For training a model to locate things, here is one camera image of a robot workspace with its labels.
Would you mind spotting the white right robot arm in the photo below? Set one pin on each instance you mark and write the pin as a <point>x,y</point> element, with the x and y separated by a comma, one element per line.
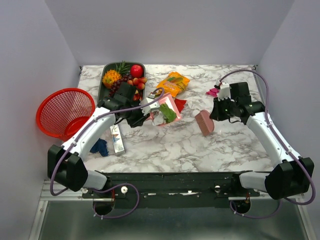
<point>290,172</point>

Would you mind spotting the toy pineapple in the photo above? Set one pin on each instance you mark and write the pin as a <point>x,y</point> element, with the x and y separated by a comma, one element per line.
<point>114,74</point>

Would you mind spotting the red mesh waste basket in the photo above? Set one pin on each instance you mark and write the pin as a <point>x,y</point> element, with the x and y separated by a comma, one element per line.
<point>64,112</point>

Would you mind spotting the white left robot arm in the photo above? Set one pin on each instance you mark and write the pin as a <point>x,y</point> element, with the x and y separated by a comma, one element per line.
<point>65,163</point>

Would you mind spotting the grey fruit tray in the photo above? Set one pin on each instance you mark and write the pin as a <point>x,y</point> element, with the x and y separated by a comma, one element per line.
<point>104,92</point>

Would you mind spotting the purple toy grapes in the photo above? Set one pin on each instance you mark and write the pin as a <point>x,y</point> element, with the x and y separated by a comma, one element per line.
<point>115,86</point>

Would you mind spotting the blue crumpled paper scrap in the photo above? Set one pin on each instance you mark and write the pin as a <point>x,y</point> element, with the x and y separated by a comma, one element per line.
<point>100,147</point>

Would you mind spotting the silver toothpaste box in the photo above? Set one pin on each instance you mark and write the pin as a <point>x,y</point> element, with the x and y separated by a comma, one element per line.
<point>117,140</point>

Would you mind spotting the toy cherries bunch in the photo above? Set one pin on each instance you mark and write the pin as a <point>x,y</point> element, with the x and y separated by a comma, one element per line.
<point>140,84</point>

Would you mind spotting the aluminium frame rail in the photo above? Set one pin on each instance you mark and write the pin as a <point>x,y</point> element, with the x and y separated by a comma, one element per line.
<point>68,195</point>

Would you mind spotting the red paper scrap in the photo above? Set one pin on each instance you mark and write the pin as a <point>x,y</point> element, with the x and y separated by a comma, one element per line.
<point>180,104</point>

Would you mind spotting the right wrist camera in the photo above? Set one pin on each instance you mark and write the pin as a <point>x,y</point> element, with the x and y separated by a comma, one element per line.
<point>223,90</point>

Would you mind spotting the pink hand brush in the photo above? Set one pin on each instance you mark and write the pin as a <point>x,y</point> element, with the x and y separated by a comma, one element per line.
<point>204,122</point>

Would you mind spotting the orange snack bag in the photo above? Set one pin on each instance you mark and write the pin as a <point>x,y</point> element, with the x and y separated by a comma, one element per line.
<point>174,83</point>

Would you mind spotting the white crumpled tissue, left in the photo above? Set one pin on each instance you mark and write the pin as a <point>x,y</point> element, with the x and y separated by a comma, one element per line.
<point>159,119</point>

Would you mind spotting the magenta crumpled paper scrap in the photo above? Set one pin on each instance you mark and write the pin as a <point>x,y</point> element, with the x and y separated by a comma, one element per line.
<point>213,92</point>

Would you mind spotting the pink plastic dustpan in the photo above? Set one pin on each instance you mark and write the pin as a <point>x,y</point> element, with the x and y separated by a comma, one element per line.
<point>168,99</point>

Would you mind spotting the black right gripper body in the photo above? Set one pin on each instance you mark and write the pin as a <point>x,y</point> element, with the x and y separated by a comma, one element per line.
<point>224,109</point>

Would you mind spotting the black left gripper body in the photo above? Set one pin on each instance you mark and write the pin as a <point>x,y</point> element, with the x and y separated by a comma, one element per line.
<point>135,117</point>

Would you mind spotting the red toy apple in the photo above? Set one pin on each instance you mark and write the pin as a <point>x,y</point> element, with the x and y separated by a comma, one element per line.
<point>137,71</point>

